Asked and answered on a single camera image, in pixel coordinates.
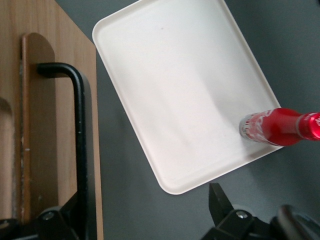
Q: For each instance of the red drink bottle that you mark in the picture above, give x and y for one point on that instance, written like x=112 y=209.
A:
x=277 y=127

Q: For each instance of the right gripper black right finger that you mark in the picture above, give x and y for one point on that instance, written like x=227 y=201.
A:
x=235 y=225

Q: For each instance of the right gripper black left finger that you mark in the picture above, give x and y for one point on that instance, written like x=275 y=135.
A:
x=50 y=225

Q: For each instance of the cream plastic tray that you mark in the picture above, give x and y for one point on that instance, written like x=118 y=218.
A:
x=175 y=87

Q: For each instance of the wooden drawer cabinet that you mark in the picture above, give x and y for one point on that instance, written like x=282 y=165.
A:
x=10 y=50

